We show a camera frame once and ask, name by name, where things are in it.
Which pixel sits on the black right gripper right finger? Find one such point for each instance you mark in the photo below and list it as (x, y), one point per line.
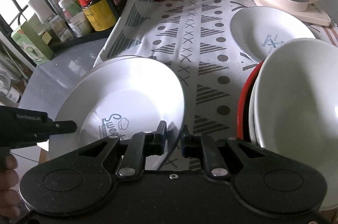
(204, 148)

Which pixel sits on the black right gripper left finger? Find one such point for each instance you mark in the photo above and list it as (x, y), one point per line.
(141, 146)

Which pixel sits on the red and black bowl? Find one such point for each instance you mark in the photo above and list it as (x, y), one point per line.
(243, 105)

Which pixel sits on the white Sweet printed plate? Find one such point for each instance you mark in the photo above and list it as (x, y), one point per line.
(123, 96)

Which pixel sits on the large white bowl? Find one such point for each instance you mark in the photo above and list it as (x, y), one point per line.
(295, 107)

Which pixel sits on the white Bakery printed plate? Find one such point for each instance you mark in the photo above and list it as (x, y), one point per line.
(259, 31)

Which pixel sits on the person's left hand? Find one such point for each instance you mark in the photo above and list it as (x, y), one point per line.
(9, 197)

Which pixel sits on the green carton box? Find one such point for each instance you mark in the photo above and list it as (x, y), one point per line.
(31, 41)

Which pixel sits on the patterned white table cloth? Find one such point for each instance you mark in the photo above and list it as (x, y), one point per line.
(193, 38)

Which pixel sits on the white lid seasoning jar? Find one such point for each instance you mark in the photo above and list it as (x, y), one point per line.
(75, 18)

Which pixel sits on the cream kettle base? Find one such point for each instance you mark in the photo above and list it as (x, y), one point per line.
(311, 13)

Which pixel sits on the black wire rack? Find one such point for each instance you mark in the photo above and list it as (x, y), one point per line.
(67, 37)

